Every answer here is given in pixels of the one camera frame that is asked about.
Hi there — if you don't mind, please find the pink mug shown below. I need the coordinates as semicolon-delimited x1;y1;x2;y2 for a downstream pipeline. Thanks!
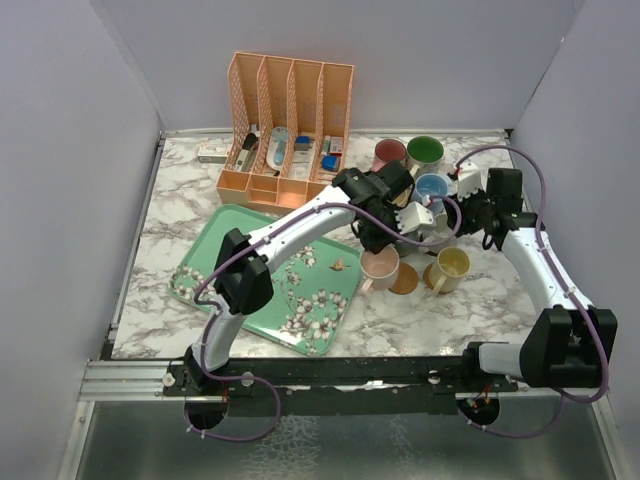
359;245;400;294

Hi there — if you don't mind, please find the beige grey mug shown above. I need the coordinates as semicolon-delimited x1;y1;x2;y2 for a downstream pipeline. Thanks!
426;213;452;256

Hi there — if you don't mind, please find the light orange wooden coaster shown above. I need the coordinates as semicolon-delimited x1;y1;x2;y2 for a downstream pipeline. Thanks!
389;262;419;295

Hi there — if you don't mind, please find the light blue mug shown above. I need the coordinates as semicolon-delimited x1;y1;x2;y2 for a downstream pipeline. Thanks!
411;173;449;202

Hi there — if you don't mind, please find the yellow mug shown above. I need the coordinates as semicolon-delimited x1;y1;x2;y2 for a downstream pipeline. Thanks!
431;247;471;295

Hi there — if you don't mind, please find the green mug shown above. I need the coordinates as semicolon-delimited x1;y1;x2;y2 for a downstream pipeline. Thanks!
406;136;444;178

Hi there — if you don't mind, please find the maroon red mug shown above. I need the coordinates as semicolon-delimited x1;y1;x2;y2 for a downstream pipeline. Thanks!
371;138;407;172

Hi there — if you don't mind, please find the dark grey blue mug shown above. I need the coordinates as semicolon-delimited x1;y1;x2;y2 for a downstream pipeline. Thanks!
394;231;424;258

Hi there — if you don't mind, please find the tan brown mug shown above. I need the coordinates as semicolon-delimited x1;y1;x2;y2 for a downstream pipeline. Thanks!
393;188;412;209

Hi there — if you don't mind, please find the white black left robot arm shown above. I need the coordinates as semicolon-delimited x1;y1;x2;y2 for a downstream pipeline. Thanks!
184;160;414;395

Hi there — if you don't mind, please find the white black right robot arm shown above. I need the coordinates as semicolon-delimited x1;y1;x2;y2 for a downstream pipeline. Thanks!
447;161;617;391

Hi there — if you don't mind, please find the green floral tray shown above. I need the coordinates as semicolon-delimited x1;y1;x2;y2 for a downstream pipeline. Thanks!
169;205;361;356

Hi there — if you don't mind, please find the blue stamp box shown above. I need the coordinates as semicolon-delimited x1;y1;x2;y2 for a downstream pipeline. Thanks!
320;155;342;173

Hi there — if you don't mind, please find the red white small box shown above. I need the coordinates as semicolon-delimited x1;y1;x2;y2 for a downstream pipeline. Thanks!
321;135;344;156

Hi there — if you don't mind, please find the white packaged item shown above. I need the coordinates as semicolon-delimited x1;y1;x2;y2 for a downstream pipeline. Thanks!
290;134;315;178

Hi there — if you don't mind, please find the blue correction tape package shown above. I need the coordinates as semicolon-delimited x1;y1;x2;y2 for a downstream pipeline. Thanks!
266;127;288;171

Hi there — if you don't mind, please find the orange plastic desk organizer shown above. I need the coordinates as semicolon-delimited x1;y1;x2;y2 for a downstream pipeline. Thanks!
217;52;354;214

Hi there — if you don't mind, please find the black white stapler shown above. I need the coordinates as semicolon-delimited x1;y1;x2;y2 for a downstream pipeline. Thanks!
234;126;260;172

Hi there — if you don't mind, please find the small white staples box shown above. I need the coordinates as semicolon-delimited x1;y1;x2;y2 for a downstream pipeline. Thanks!
197;142;232;164

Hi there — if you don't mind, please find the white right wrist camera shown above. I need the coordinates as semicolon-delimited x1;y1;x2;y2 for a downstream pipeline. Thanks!
452;162;483;199

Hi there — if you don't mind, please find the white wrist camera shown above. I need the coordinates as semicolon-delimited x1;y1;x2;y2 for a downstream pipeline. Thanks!
452;162;483;199
395;201;436;235

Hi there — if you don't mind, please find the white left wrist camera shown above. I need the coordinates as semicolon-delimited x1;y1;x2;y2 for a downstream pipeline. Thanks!
395;201;436;235

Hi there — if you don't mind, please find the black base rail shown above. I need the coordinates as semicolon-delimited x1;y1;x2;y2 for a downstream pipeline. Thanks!
163;355;517;417

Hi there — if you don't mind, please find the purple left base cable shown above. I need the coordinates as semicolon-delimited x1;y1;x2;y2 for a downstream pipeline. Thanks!
183;374;281;442

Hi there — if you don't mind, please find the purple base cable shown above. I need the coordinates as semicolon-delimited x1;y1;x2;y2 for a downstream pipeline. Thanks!
458;389;566;439
183;374;281;442

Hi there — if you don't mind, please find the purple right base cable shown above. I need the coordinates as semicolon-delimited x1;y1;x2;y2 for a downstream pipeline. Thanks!
458;389;566;439

